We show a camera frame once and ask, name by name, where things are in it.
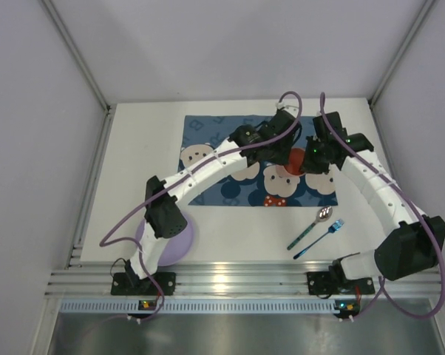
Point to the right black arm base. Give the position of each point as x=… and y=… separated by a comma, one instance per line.
x=323, y=284

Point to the orange plastic cup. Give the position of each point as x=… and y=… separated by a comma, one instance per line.
x=294, y=165

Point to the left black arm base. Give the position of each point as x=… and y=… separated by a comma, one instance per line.
x=127, y=283

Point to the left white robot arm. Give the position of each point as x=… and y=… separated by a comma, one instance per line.
x=270, y=142

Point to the left aluminium frame post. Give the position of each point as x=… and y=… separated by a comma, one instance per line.
x=59, y=24

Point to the aluminium rail frame front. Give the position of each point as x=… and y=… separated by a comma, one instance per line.
x=219, y=280

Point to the purple plastic plate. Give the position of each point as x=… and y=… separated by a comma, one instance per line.
x=165, y=252

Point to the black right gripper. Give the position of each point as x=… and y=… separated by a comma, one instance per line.
x=310, y=163

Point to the blue bear print placemat cloth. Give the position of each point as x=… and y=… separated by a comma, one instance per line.
x=260, y=184

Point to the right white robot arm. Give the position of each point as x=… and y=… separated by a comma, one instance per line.
x=409, y=234

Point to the right aluminium frame post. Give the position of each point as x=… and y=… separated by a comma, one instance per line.
x=410, y=35

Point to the aluminium frame post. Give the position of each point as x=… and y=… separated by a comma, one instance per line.
x=59, y=24
x=410, y=35

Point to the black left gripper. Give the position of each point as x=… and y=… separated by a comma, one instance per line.
x=279, y=156

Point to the silver spoon green handle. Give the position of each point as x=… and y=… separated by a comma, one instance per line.
x=323, y=215

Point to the perforated cable duct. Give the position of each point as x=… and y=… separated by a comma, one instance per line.
x=207, y=306

